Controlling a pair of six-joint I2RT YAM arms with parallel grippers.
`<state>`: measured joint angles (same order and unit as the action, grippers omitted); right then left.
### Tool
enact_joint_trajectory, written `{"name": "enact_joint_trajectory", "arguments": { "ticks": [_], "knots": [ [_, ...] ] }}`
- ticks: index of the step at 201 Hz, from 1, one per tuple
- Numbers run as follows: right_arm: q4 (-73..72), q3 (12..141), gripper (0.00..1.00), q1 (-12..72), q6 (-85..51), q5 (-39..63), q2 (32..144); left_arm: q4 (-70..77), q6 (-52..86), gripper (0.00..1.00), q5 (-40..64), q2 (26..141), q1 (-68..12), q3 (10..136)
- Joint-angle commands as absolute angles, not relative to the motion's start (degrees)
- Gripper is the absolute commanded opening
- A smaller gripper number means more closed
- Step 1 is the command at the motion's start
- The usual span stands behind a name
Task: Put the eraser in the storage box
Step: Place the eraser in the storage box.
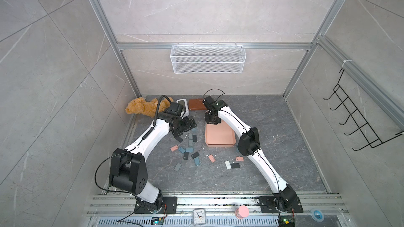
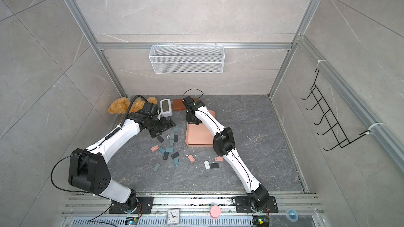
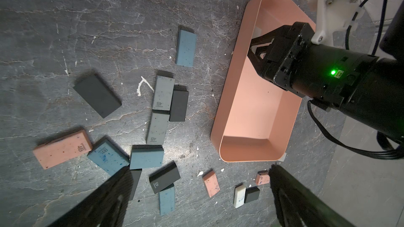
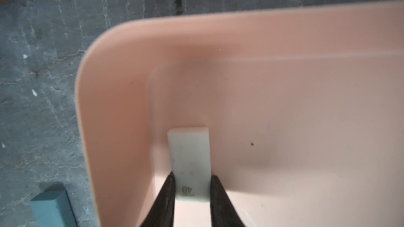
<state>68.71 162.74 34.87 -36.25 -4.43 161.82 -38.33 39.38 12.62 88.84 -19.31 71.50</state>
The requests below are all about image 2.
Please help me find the pink storage tray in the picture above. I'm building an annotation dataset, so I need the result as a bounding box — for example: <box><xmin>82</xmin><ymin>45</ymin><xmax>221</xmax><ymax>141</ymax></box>
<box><xmin>186</xmin><ymin>122</ymin><xmax>214</xmax><ymax>148</ymax></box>

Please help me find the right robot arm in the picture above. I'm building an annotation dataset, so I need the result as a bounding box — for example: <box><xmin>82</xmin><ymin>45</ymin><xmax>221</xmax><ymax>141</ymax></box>
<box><xmin>182</xmin><ymin>96</ymin><xmax>270</xmax><ymax>212</ymax></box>

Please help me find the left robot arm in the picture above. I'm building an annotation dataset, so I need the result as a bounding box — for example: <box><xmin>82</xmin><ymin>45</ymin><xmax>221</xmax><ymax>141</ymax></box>
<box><xmin>67</xmin><ymin>95</ymin><xmax>175</xmax><ymax>213</ymax></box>

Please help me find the pink eraser left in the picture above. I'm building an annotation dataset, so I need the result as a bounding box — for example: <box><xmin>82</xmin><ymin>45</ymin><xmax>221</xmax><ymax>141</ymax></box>
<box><xmin>151</xmin><ymin>145</ymin><xmax>159</xmax><ymax>152</ymax></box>

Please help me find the pink eraser centre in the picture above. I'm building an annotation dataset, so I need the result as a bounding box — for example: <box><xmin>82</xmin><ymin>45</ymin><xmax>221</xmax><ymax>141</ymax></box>
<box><xmin>188</xmin><ymin>154</ymin><xmax>195</xmax><ymax>163</ymax></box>

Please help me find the grey eraser front left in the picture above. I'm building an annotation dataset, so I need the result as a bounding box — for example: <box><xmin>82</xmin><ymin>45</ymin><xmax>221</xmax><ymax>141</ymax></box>
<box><xmin>153</xmin><ymin>163</ymin><xmax>161</xmax><ymax>172</ymax></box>

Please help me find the white eraser front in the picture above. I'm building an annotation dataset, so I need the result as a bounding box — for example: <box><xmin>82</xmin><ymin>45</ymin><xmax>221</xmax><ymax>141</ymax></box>
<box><xmin>204</xmin><ymin>161</ymin><xmax>210</xmax><ymax>169</ymax></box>

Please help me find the brown leather case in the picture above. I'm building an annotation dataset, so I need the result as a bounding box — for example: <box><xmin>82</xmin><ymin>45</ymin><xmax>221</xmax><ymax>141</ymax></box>
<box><xmin>172</xmin><ymin>97</ymin><xmax>198</xmax><ymax>111</ymax></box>

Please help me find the white digital clock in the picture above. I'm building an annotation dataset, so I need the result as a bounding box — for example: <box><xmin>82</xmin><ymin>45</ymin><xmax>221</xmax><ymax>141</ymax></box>
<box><xmin>160</xmin><ymin>99</ymin><xmax>173</xmax><ymax>117</ymax></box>

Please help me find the brown teddy bear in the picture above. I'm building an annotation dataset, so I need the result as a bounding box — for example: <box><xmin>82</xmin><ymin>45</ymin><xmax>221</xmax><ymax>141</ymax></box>
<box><xmin>108</xmin><ymin>97</ymin><xmax>145</xmax><ymax>114</ymax></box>

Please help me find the small analog clock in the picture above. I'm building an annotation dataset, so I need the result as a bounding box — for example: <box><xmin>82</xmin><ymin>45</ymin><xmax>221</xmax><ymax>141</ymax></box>
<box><xmin>166</xmin><ymin>209</ymin><xmax>181</xmax><ymax>226</ymax></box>

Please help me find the pink round cap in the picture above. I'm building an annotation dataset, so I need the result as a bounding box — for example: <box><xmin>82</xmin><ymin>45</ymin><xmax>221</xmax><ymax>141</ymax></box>
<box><xmin>210</xmin><ymin>205</ymin><xmax>222</xmax><ymax>220</ymax></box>

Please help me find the blue tape roll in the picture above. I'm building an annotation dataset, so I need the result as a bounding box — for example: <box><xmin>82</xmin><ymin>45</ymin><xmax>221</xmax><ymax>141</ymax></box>
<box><xmin>286</xmin><ymin>209</ymin><xmax>299</xmax><ymax>222</ymax></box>

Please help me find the white wire mesh basket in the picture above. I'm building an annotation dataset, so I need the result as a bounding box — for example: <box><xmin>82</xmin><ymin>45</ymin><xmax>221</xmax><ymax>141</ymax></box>
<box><xmin>149</xmin><ymin>45</ymin><xmax>225</xmax><ymax>74</ymax></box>

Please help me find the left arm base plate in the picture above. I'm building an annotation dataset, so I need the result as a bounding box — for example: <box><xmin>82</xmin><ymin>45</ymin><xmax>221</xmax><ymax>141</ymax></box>
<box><xmin>108</xmin><ymin>197</ymin><xmax>154</xmax><ymax>214</ymax></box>

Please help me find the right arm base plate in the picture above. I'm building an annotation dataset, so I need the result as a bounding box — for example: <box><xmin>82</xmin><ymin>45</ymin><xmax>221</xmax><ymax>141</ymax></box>
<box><xmin>231</xmin><ymin>196</ymin><xmax>279</xmax><ymax>213</ymax></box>

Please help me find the black wire hook rack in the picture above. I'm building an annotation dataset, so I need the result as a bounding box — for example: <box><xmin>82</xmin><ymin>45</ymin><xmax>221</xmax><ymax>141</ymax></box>
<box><xmin>301</xmin><ymin>68</ymin><xmax>371</xmax><ymax>151</ymax></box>

